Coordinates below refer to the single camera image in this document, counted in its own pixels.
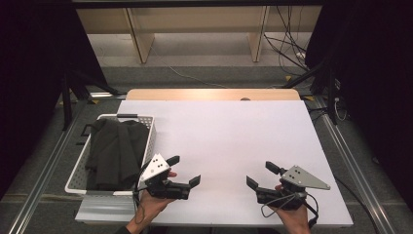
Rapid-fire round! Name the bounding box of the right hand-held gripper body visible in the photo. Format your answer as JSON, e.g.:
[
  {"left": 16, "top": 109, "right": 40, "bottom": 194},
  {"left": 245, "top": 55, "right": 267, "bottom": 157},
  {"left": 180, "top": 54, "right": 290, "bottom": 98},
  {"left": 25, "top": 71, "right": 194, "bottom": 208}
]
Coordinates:
[{"left": 255, "top": 165, "right": 331, "bottom": 211}]

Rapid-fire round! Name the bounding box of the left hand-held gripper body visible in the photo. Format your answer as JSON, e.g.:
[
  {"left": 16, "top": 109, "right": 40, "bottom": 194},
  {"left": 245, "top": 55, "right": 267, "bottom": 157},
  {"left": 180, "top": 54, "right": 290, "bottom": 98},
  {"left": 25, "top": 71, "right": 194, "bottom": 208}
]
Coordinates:
[{"left": 138, "top": 153, "right": 191, "bottom": 200}]

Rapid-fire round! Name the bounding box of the dark grey garment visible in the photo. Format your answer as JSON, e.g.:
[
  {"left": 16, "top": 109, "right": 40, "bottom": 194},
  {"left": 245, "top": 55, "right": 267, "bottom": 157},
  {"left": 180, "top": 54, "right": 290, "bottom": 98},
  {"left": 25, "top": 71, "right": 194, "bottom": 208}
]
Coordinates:
[{"left": 85, "top": 118, "right": 150, "bottom": 191}]

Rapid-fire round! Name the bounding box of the white perforated plastic basket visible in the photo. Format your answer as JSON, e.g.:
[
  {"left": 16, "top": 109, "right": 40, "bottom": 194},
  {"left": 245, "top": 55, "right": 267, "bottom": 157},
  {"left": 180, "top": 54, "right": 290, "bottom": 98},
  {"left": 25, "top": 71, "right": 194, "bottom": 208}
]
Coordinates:
[{"left": 64, "top": 113, "right": 158, "bottom": 197}]

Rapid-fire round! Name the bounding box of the person's right hand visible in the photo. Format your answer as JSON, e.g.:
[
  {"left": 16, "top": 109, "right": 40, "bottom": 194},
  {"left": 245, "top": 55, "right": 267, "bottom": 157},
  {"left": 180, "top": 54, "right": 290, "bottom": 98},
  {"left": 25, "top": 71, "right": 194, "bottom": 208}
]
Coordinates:
[{"left": 274, "top": 184, "right": 313, "bottom": 234}]

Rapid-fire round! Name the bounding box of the person's left hand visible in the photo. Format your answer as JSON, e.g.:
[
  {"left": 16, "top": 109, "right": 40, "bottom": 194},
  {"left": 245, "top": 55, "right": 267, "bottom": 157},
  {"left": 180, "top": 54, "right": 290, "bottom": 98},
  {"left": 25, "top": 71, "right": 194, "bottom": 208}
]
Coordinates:
[{"left": 131, "top": 171, "right": 178, "bottom": 228}]

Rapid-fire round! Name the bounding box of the black metal stand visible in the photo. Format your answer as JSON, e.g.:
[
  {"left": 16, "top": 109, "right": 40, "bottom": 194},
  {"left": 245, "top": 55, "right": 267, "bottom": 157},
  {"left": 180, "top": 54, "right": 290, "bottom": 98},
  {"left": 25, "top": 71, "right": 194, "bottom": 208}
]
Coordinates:
[{"left": 282, "top": 58, "right": 341, "bottom": 126}]

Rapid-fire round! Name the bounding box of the black tripod stand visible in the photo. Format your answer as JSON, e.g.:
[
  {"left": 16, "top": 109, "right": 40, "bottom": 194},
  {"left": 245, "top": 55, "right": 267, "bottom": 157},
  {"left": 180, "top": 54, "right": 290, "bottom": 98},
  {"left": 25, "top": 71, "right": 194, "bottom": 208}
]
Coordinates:
[{"left": 59, "top": 69, "right": 123, "bottom": 132}]

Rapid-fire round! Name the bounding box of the light wooden shelf unit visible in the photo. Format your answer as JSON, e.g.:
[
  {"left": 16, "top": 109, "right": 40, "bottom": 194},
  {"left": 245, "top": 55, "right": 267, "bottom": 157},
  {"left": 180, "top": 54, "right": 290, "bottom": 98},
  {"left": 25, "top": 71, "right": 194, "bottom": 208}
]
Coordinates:
[{"left": 76, "top": 5, "right": 323, "bottom": 64}]

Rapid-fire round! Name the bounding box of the black curtain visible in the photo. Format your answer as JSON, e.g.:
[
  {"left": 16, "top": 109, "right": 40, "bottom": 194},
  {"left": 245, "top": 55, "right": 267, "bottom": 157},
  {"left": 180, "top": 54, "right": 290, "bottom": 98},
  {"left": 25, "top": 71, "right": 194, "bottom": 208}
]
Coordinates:
[
  {"left": 0, "top": 0, "right": 109, "bottom": 200},
  {"left": 305, "top": 0, "right": 413, "bottom": 213}
]

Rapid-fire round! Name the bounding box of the right hand-held gripper cable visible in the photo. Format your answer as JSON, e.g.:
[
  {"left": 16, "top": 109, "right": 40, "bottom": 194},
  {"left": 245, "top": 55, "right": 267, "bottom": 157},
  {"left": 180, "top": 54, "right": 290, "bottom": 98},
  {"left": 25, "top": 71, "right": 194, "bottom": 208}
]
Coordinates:
[{"left": 260, "top": 191, "right": 319, "bottom": 229}]

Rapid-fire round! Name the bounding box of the hand-held gripper cable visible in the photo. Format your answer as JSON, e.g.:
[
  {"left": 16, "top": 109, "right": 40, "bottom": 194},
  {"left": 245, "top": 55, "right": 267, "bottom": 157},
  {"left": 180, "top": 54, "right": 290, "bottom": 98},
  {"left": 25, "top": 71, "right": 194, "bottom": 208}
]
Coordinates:
[
  {"left": 260, "top": 191, "right": 319, "bottom": 229},
  {"left": 131, "top": 164, "right": 148, "bottom": 226}
]

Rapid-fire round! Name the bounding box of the left hand-held gripper cable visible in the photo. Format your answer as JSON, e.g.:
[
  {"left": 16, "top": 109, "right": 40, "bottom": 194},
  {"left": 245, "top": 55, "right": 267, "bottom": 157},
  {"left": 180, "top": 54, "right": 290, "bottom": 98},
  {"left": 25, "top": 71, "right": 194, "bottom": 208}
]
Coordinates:
[{"left": 131, "top": 164, "right": 148, "bottom": 226}]

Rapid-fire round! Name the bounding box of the long aluminium floor rail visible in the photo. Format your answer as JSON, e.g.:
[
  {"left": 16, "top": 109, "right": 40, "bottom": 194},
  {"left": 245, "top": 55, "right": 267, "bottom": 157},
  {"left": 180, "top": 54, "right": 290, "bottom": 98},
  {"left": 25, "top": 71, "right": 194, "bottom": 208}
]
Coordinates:
[
  {"left": 8, "top": 97, "right": 95, "bottom": 234},
  {"left": 312, "top": 97, "right": 396, "bottom": 234}
]

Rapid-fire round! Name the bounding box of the black floor cable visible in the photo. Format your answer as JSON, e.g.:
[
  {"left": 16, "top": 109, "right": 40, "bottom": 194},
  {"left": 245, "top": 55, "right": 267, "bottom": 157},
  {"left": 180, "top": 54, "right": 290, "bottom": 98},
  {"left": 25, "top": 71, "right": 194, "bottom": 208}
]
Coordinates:
[{"left": 334, "top": 176, "right": 378, "bottom": 234}]

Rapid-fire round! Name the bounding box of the white cable loop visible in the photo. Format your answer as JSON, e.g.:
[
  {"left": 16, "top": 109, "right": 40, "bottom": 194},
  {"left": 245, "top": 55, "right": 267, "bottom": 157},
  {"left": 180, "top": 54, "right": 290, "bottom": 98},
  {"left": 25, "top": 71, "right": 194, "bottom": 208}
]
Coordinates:
[{"left": 333, "top": 97, "right": 349, "bottom": 122}]

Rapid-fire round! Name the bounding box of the thin white floor cable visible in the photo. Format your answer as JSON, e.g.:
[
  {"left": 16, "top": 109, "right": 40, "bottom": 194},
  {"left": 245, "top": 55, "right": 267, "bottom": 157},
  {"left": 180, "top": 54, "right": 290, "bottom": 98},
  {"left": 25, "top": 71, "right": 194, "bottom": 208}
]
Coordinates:
[{"left": 150, "top": 45, "right": 229, "bottom": 90}]

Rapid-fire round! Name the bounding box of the short aluminium rail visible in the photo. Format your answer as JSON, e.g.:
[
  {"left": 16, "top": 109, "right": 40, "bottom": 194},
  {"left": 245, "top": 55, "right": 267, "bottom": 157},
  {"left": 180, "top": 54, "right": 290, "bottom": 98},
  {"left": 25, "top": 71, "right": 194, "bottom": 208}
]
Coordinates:
[{"left": 89, "top": 92, "right": 128, "bottom": 99}]

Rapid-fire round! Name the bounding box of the black cable bundle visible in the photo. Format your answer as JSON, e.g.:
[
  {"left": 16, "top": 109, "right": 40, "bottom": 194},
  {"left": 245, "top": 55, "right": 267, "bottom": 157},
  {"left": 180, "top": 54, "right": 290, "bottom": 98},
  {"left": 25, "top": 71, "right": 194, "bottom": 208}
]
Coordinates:
[{"left": 263, "top": 5, "right": 310, "bottom": 78}]

